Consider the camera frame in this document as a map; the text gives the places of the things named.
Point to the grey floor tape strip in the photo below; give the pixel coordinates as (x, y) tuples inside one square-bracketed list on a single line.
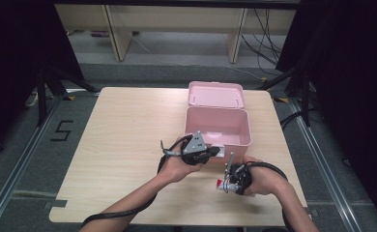
[(56, 203)]

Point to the pink plastic storage box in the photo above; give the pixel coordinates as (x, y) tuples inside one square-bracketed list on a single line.
[(217, 125)]

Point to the black metal stand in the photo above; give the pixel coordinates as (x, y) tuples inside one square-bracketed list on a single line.
[(305, 96), (42, 96)]

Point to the red and white tube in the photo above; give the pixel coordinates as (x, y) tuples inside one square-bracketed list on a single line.
[(223, 185)]

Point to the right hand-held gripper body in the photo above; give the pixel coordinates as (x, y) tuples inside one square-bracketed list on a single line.
[(241, 175)]

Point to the metal floor rail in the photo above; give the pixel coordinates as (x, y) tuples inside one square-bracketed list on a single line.
[(325, 167), (19, 164)]

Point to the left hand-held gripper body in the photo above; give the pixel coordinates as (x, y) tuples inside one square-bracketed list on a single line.
[(194, 146)]

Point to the black curtain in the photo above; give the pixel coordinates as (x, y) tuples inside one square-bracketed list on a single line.
[(12, 64), (354, 80)]

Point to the person's right hand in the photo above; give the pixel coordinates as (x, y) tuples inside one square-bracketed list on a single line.
[(265, 180)]

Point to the person's left hand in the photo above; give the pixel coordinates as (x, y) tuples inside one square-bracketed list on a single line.
[(175, 167)]

